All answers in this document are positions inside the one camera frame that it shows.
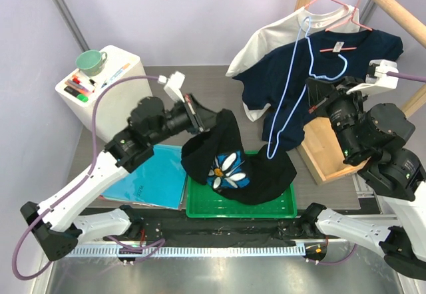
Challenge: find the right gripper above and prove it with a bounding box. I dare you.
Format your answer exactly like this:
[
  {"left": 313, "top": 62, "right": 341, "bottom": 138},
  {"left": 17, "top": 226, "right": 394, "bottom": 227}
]
[{"left": 304, "top": 74, "right": 367, "bottom": 159}]

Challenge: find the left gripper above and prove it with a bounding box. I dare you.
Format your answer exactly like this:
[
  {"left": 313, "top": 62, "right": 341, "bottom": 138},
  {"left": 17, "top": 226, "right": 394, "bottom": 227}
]
[{"left": 148, "top": 92, "right": 225, "bottom": 146}]

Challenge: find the black flower print t-shirt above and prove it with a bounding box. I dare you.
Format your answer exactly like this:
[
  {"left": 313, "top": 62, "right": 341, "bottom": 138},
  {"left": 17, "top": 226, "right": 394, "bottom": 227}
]
[{"left": 181, "top": 109, "right": 297, "bottom": 205}]

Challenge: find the light blue wire hanger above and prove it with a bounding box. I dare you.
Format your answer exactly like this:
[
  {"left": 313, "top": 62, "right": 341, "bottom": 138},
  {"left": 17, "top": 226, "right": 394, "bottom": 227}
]
[{"left": 266, "top": 15, "right": 349, "bottom": 160}]

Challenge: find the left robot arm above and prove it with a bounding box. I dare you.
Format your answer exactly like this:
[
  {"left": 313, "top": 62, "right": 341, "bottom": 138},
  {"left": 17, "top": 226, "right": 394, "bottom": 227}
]
[{"left": 21, "top": 94, "right": 217, "bottom": 261}]

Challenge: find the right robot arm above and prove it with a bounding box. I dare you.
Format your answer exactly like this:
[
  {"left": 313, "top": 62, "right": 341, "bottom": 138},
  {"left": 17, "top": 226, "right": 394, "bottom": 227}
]
[{"left": 300, "top": 76, "right": 425, "bottom": 280}]

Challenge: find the navy blue t-shirt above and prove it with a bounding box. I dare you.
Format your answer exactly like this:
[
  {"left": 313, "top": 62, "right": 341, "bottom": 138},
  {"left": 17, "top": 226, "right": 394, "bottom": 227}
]
[{"left": 234, "top": 30, "right": 403, "bottom": 150}]

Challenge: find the pink hanger of navy shirt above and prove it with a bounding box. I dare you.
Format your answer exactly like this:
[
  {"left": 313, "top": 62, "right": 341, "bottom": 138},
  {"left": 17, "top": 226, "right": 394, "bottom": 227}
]
[{"left": 319, "top": 0, "right": 372, "bottom": 53}]

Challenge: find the white t-shirt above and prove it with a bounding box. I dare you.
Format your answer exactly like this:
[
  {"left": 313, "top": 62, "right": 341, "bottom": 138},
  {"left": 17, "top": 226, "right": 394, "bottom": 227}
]
[{"left": 225, "top": 5, "right": 361, "bottom": 122}]

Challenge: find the wooden clothes rack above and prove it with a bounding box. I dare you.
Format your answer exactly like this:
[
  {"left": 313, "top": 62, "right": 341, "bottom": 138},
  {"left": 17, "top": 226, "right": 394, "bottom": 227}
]
[{"left": 297, "top": 0, "right": 425, "bottom": 185}]

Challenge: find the blue folder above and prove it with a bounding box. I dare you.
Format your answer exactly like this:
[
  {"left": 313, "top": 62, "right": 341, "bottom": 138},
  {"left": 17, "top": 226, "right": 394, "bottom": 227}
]
[{"left": 101, "top": 144, "right": 187, "bottom": 210}]

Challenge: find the green plastic tray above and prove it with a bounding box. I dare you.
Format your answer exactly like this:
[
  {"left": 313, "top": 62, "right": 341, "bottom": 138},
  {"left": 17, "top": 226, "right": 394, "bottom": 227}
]
[{"left": 186, "top": 151, "right": 297, "bottom": 219}]

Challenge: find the white square bin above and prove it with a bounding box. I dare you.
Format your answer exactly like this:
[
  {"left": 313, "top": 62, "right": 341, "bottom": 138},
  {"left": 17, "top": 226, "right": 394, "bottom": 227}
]
[{"left": 55, "top": 45, "right": 152, "bottom": 142}]

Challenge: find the orange tipped white pen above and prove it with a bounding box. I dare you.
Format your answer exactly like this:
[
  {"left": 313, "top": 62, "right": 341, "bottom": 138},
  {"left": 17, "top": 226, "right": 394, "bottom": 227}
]
[{"left": 107, "top": 63, "right": 130, "bottom": 83}]

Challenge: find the green capped marker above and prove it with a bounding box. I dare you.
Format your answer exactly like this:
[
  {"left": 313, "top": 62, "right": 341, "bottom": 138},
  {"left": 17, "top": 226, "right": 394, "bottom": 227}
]
[{"left": 77, "top": 94, "right": 88, "bottom": 102}]

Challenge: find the green ceramic cup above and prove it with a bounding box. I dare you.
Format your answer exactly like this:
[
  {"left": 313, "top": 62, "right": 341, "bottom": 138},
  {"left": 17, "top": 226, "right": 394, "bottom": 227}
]
[{"left": 75, "top": 50, "right": 108, "bottom": 76}]

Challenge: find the red marker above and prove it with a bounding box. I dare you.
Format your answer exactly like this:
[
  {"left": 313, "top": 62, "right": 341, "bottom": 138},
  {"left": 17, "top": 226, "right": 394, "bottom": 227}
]
[{"left": 72, "top": 76, "right": 95, "bottom": 92}]

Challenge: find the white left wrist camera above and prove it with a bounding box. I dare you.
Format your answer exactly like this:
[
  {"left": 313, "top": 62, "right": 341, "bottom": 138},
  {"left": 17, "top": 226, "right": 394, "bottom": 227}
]
[{"left": 158, "top": 71, "right": 185, "bottom": 102}]

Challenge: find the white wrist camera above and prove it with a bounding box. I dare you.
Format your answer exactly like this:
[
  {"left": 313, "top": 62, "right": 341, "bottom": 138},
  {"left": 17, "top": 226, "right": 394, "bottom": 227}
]
[
  {"left": 346, "top": 59, "right": 399, "bottom": 96},
  {"left": 158, "top": 71, "right": 185, "bottom": 102}
]

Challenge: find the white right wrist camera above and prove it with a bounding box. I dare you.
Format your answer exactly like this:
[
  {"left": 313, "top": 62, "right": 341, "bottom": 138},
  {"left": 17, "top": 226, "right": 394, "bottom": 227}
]
[{"left": 346, "top": 59, "right": 399, "bottom": 96}]

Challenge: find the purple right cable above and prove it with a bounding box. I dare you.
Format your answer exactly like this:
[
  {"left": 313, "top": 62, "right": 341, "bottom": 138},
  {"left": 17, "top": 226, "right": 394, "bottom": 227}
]
[{"left": 395, "top": 71, "right": 426, "bottom": 83}]

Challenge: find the purple cable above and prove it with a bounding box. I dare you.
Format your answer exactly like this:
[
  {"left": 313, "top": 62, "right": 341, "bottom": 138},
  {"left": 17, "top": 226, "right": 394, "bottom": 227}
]
[
  {"left": 395, "top": 71, "right": 426, "bottom": 83},
  {"left": 11, "top": 74, "right": 162, "bottom": 281}
]

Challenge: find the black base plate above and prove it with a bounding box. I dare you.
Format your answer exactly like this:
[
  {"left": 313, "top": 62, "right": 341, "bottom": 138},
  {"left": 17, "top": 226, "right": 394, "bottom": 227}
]
[{"left": 103, "top": 208, "right": 320, "bottom": 249}]

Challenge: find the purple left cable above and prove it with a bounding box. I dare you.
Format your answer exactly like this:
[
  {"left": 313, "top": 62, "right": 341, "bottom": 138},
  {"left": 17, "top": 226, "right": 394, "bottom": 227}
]
[{"left": 11, "top": 74, "right": 162, "bottom": 281}]

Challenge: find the white slotted cable duct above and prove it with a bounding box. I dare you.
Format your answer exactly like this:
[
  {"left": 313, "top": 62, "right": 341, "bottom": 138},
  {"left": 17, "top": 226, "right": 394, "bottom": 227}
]
[{"left": 66, "top": 243, "right": 306, "bottom": 259}]

